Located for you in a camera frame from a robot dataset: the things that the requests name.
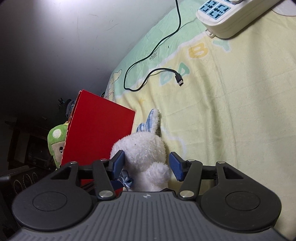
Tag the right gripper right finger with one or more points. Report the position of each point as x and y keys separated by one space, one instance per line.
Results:
x=191 y=173

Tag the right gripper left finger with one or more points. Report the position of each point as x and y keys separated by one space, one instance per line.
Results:
x=97 y=179

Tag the pink bunny plush blue bow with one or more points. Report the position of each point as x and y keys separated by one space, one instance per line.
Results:
x=145 y=168

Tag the green plush toy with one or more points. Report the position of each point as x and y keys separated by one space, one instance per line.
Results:
x=56 y=142

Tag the red cardboard box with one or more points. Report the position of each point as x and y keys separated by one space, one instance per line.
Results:
x=96 y=124

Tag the pile of clothes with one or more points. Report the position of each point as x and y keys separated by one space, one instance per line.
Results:
x=65 y=107

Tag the pastel baby blanket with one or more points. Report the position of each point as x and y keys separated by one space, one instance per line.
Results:
x=230 y=100

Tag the black speaker device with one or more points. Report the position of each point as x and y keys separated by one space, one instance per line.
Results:
x=16 y=180

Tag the white blue power strip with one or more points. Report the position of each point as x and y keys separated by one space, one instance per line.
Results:
x=224 y=19

